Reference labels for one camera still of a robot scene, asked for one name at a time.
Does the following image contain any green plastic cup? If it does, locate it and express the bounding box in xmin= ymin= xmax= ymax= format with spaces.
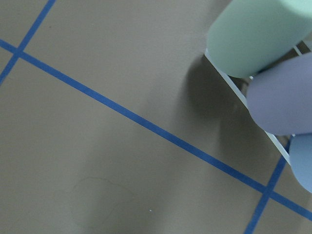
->
xmin=207 ymin=0 xmax=312 ymax=78

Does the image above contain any purple plastic cup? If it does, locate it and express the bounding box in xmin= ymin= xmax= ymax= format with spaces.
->
xmin=246 ymin=53 xmax=312 ymax=136

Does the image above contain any blue plastic cup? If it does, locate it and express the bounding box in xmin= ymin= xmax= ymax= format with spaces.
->
xmin=289 ymin=134 xmax=312 ymax=193

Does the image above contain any white wire cup rack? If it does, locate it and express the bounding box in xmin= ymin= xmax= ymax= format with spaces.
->
xmin=204 ymin=40 xmax=312 ymax=165

